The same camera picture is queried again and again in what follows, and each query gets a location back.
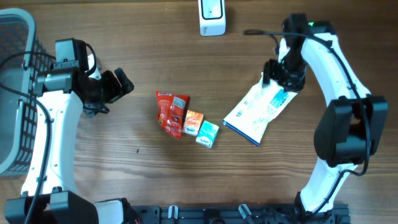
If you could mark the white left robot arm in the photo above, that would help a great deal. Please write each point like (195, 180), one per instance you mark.
(62, 93)

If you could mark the yellow wet wipes pack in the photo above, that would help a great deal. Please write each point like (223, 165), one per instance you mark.
(262, 104)

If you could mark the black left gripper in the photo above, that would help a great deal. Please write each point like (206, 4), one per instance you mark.
(115, 90)

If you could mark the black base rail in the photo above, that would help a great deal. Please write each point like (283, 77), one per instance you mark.
(267, 214)

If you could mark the red snack bag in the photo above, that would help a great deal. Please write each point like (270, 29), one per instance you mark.
(171, 112)

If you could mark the teal small carton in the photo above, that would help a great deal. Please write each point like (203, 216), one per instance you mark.
(207, 134)

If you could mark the orange small carton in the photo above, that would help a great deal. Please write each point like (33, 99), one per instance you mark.
(192, 124)

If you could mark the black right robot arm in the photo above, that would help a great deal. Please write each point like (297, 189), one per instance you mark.
(349, 131)

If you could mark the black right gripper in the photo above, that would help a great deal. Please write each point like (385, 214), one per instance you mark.
(270, 73)

